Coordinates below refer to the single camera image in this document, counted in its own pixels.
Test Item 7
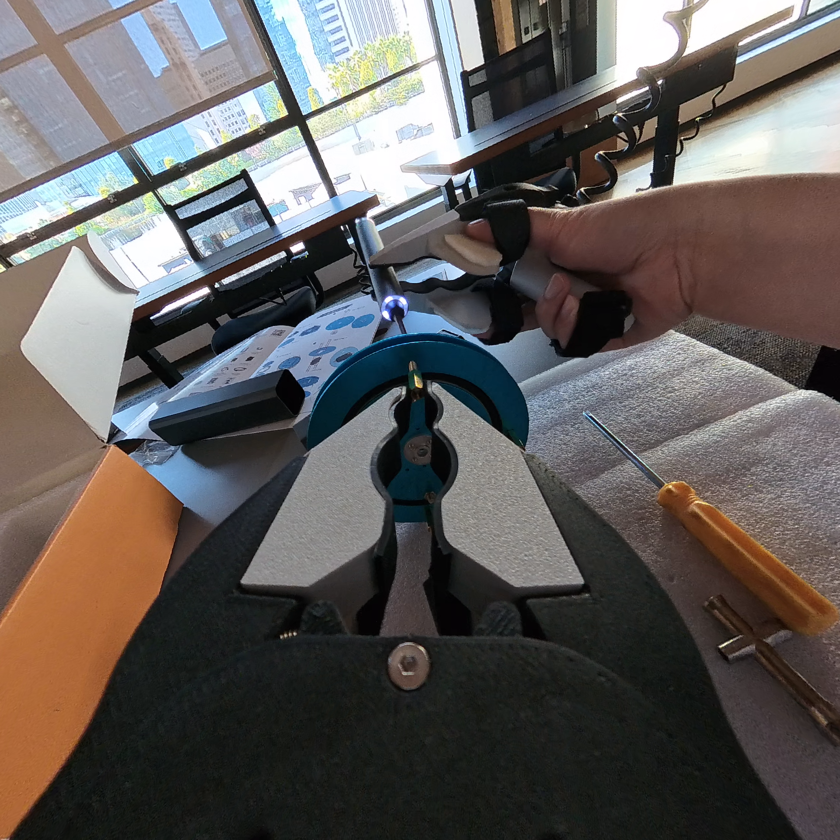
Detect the small clear plastic bag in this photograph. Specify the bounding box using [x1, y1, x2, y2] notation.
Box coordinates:
[131, 438, 179, 468]

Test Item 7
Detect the black frame chair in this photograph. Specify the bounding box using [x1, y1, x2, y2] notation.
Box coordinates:
[459, 29, 565, 172]
[161, 169, 280, 260]

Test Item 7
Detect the wood edged table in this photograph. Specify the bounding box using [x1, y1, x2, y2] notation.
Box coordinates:
[128, 192, 382, 388]
[400, 46, 798, 211]

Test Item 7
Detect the person's right forearm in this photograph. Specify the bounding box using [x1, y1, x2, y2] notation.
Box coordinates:
[686, 172, 840, 345]

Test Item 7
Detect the metal cross wrench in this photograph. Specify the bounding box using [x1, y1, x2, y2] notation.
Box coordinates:
[703, 594, 840, 747]

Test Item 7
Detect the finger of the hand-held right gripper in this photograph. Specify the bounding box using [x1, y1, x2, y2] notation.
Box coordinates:
[367, 218, 505, 278]
[399, 276, 494, 336]

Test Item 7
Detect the printed instruction sheet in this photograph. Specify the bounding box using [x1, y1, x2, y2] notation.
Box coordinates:
[112, 303, 395, 437]

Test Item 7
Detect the person's right hand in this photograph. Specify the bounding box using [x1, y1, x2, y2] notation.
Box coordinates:
[466, 176, 698, 345]

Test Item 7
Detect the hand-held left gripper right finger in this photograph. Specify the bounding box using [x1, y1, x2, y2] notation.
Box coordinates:
[428, 386, 586, 593]

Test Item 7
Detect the grey desk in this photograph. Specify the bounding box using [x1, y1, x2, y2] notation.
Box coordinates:
[108, 394, 316, 565]

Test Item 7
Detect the blue metal wheel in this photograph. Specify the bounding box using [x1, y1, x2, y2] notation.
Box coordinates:
[306, 332, 530, 524]

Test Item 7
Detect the yellow handled screwdriver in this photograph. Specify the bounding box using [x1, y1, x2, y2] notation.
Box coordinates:
[583, 411, 840, 636]

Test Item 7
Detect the dark blue office chair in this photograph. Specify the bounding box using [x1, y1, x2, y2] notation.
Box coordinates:
[518, 166, 580, 201]

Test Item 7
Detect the grey electric screwdriver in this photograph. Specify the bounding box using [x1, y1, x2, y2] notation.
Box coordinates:
[353, 217, 413, 337]

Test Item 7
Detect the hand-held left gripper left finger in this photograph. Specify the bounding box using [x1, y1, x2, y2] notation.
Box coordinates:
[239, 386, 403, 597]

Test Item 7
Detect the cardboard box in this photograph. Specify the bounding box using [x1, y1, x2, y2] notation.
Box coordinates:
[0, 246, 185, 831]

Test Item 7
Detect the large window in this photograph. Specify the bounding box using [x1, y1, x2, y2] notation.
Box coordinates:
[0, 0, 473, 263]

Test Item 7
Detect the black coiled cable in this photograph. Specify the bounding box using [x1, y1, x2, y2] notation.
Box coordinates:
[576, 0, 716, 204]

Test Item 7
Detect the dark rectangular tube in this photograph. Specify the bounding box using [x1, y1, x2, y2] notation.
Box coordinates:
[149, 368, 307, 448]

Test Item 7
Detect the white foam mat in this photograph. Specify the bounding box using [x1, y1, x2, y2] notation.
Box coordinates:
[518, 331, 840, 840]

